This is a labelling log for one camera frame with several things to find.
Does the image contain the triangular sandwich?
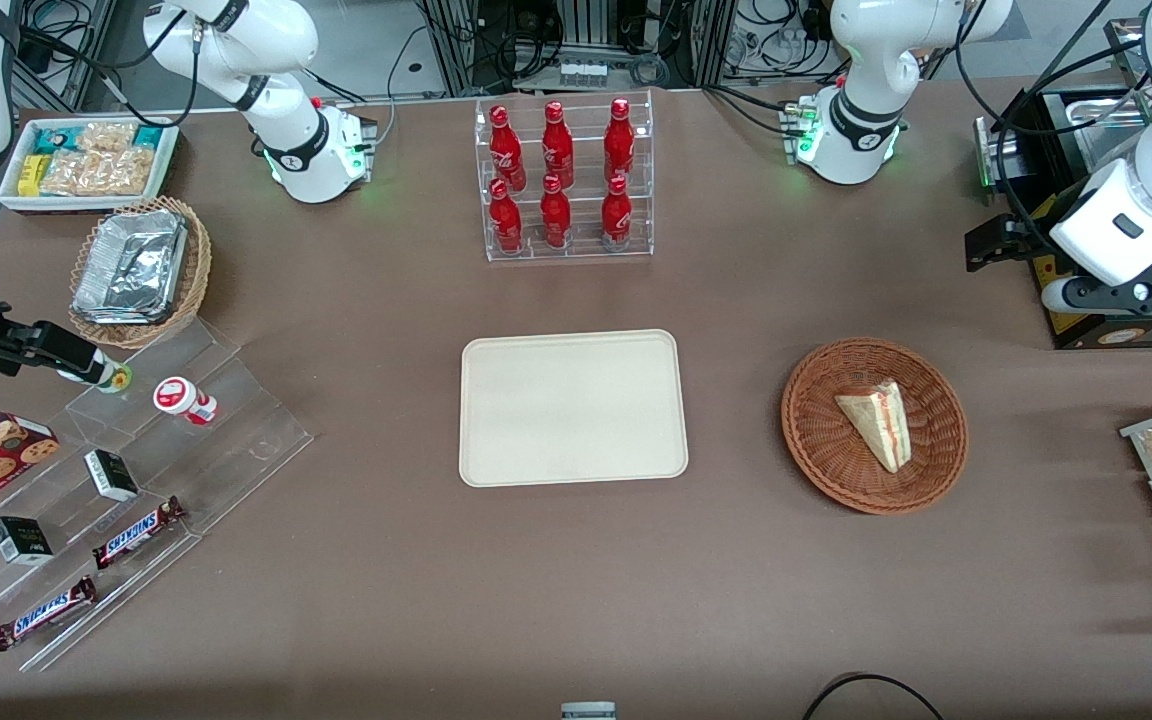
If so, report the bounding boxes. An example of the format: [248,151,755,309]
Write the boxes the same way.
[834,379,912,475]

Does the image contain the tan wicker basket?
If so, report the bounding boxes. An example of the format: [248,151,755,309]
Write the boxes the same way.
[67,195,214,350]

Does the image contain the round brown wicker basket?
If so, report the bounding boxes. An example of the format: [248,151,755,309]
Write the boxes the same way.
[781,338,969,517]

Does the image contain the cream rectangular serving tray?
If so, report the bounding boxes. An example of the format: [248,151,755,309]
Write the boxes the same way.
[459,329,690,489]

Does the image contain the white rectangular snack bin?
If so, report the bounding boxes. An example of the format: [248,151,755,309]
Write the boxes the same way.
[0,116,182,216]

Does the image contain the stacked aluminium foil trays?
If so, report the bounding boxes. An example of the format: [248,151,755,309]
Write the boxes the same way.
[72,208,189,326]

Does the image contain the stainless steel warmer pan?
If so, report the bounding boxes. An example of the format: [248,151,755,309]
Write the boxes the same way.
[1061,88,1152,173]

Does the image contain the clear bag of crackers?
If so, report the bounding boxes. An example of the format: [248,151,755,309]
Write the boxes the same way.
[76,121,138,154]
[98,147,158,197]
[41,150,103,197]

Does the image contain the small black carton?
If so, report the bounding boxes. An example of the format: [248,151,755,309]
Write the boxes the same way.
[84,449,141,503]
[0,516,55,567]

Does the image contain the white red yogurt bottle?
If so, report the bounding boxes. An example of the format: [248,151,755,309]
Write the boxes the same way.
[153,376,220,428]

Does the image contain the Snickers chocolate bar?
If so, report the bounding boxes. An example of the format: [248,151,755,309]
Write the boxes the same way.
[91,496,187,571]
[0,575,99,653]

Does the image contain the clear acrylic step stand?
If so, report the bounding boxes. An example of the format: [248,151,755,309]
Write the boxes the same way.
[0,317,315,674]

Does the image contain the red cola bottle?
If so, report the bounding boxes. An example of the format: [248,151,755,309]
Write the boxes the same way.
[540,174,573,249]
[489,105,527,191]
[542,101,575,189]
[604,97,636,184]
[489,179,525,254]
[601,175,634,251]

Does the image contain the clear acrylic bottle rack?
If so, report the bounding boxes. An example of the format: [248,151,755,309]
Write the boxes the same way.
[474,89,655,263]

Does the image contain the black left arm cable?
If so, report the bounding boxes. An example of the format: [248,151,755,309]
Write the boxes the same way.
[954,0,1152,253]

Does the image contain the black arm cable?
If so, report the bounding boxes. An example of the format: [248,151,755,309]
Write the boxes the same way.
[954,0,1152,253]
[14,0,205,129]

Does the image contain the grey metal cart frame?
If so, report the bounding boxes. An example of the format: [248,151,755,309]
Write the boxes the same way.
[10,0,119,113]

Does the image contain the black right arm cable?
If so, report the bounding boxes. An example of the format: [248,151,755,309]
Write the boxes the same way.
[14,0,205,129]

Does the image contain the black cable loop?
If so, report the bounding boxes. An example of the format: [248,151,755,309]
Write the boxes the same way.
[801,671,948,720]

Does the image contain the aluminium frame equipment rack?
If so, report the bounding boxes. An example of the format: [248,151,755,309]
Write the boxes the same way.
[414,0,739,97]

